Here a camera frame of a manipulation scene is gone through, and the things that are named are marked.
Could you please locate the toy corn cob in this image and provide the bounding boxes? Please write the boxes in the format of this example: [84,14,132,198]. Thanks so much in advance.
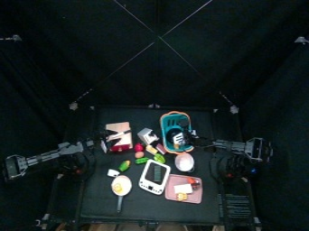
[118,160,131,172]

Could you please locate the maroon toy block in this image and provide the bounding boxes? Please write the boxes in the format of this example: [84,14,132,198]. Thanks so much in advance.
[154,143,167,155]

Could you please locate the yellow toy cheese block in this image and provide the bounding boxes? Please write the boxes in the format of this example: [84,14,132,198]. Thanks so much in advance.
[144,144,159,155]

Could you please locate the white toy tablet scale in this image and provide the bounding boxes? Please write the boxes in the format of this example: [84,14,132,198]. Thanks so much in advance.
[138,159,172,196]

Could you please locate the black toy ladle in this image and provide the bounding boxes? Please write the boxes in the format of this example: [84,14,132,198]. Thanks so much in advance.
[176,118,191,131]

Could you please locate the green toy pepper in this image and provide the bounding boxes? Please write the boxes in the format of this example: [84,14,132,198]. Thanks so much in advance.
[154,153,167,164]

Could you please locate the pink toy box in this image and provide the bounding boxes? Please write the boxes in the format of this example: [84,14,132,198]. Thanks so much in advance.
[104,121,134,153]

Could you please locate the silver toy toaster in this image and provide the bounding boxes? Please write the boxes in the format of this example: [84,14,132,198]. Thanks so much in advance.
[136,127,160,145]

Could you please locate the red toy food piece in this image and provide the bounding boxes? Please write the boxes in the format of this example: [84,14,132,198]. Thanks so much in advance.
[187,177,202,189]

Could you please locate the white toy utensil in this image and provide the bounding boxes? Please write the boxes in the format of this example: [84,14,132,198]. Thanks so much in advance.
[171,133,187,146]

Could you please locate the white bowl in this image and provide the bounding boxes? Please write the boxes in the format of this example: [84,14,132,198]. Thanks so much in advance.
[174,152,197,172]

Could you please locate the white card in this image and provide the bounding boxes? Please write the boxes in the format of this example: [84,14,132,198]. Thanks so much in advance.
[172,183,194,194]

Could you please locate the toy fried egg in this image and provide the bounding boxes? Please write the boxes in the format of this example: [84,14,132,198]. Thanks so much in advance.
[112,182,126,194]

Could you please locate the toy frying pan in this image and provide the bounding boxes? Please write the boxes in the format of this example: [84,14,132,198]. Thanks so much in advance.
[110,174,134,214]

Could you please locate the teal basket with orange rim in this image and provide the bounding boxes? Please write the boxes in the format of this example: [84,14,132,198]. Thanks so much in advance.
[158,110,195,155]

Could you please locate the pink tray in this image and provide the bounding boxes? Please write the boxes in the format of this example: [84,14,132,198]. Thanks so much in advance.
[164,173,203,205]

